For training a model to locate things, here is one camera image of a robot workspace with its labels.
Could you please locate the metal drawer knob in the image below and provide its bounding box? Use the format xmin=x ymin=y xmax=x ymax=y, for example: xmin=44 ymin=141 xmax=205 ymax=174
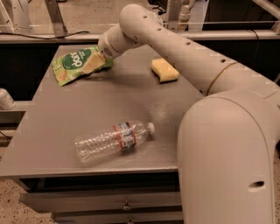
xmin=122 ymin=201 xmax=132 ymax=211

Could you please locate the grey metal post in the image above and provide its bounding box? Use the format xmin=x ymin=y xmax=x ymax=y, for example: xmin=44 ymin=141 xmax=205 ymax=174
xmin=45 ymin=0 xmax=67 ymax=37
xmin=165 ymin=0 xmax=181 ymax=32

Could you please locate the grey metal post centre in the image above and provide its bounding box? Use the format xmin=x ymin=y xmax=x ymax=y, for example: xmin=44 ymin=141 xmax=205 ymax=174
xmin=165 ymin=0 xmax=181 ymax=32

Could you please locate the grey cabinet drawer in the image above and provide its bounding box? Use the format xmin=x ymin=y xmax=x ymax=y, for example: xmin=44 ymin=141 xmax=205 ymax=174
xmin=20 ymin=191 xmax=181 ymax=213
xmin=53 ymin=206 xmax=183 ymax=224

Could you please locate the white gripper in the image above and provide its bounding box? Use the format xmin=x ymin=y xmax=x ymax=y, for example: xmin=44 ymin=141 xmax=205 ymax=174
xmin=81 ymin=24 xmax=137 ymax=74

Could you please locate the green rice chip bag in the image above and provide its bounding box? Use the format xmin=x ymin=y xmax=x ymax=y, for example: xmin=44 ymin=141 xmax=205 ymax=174
xmin=52 ymin=45 xmax=114 ymax=87

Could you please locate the white cylinder at left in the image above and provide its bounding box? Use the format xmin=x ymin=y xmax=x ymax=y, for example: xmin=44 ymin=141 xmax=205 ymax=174
xmin=0 ymin=88 xmax=16 ymax=110

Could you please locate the grey metal post left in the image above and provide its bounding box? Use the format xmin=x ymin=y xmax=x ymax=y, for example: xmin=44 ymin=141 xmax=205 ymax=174
xmin=45 ymin=0 xmax=67 ymax=37

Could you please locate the metal rail frame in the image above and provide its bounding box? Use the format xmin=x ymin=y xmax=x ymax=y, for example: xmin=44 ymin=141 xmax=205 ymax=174
xmin=0 ymin=30 xmax=280 ymax=43

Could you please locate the black cable on rail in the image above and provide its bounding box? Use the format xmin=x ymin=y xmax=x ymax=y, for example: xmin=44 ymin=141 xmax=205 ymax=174
xmin=0 ymin=30 xmax=91 ymax=40

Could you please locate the grey cabinet top drawer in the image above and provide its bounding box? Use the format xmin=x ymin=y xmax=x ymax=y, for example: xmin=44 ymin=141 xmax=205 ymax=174
xmin=20 ymin=191 xmax=181 ymax=213

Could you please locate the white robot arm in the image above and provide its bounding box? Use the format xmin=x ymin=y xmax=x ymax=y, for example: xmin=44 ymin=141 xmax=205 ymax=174
xmin=98 ymin=3 xmax=280 ymax=224

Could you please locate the yellow sponge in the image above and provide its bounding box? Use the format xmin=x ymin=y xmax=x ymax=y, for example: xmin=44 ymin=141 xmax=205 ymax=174
xmin=151 ymin=58 xmax=179 ymax=83

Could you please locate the clear plastic water bottle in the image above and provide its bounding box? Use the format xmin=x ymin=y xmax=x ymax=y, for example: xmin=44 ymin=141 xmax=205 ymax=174
xmin=74 ymin=120 xmax=155 ymax=163

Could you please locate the white ribbed hose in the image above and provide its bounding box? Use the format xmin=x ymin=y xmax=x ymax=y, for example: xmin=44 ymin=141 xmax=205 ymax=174
xmin=178 ymin=0 xmax=196 ymax=32

